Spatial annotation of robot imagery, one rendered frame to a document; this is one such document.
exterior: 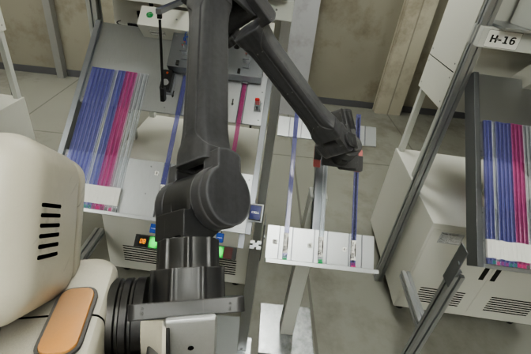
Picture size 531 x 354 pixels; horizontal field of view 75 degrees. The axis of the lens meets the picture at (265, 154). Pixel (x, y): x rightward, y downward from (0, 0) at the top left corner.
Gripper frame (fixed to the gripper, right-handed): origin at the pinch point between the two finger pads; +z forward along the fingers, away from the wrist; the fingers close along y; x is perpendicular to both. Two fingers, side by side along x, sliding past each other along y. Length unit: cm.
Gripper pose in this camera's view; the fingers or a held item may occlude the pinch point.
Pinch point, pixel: (333, 163)
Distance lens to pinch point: 108.1
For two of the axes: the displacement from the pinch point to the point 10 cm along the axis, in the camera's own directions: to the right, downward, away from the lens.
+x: -1.1, 9.6, -2.6
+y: -9.9, -1.2, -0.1
